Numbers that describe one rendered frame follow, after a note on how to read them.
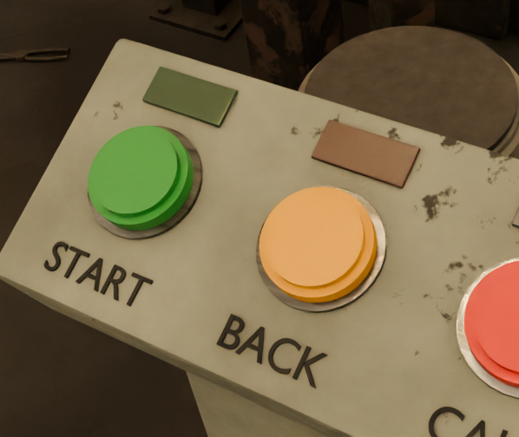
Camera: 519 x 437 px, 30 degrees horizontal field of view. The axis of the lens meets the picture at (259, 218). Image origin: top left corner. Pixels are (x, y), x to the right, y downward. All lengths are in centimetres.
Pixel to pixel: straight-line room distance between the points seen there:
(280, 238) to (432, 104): 19
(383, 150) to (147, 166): 9
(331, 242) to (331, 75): 20
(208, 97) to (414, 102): 16
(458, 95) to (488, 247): 19
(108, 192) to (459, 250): 13
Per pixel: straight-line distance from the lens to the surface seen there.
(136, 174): 36
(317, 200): 33
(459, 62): 52
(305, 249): 33
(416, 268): 33
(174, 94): 38
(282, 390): 33
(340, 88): 51
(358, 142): 35
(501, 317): 31
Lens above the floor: 87
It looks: 50 degrees down
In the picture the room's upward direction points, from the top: 10 degrees counter-clockwise
